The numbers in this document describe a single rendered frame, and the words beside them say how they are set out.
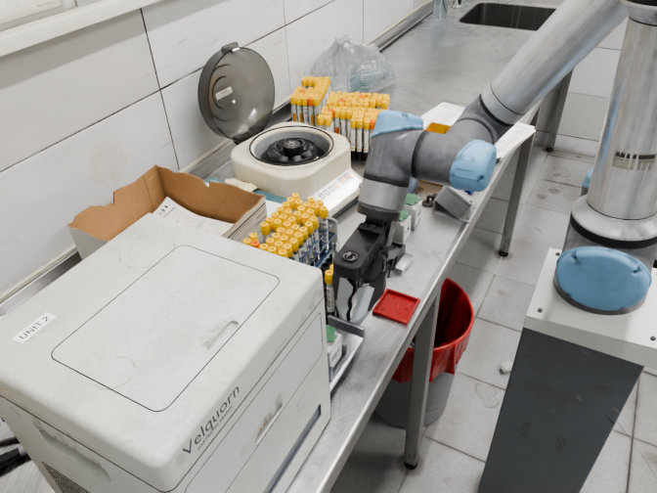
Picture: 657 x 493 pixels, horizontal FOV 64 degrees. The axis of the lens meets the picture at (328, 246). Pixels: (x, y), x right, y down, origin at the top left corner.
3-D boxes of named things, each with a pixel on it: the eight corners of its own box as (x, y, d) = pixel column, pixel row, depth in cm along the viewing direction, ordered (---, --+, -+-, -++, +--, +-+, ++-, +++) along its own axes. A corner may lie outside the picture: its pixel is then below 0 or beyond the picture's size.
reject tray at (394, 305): (407, 326, 94) (407, 322, 94) (372, 313, 97) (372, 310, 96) (420, 301, 99) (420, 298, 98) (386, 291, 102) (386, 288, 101)
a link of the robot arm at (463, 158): (507, 125, 81) (438, 112, 85) (486, 157, 73) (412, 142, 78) (500, 170, 86) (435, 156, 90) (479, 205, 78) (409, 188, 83)
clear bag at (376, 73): (359, 99, 174) (359, 57, 165) (328, 84, 185) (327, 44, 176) (405, 83, 183) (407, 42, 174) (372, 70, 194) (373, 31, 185)
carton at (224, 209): (200, 333, 95) (183, 268, 85) (87, 285, 106) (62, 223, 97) (276, 254, 111) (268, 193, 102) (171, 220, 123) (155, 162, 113)
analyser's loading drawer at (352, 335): (302, 442, 75) (299, 422, 72) (263, 424, 77) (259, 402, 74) (365, 343, 89) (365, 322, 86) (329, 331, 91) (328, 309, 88)
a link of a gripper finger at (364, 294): (374, 331, 92) (386, 281, 91) (362, 339, 87) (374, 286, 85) (358, 325, 94) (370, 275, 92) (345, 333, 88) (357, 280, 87)
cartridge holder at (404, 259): (402, 275, 105) (403, 261, 103) (362, 261, 109) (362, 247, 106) (413, 260, 108) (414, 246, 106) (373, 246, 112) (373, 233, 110)
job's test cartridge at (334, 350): (330, 377, 81) (328, 349, 77) (303, 366, 83) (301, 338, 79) (342, 358, 84) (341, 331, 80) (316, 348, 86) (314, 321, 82)
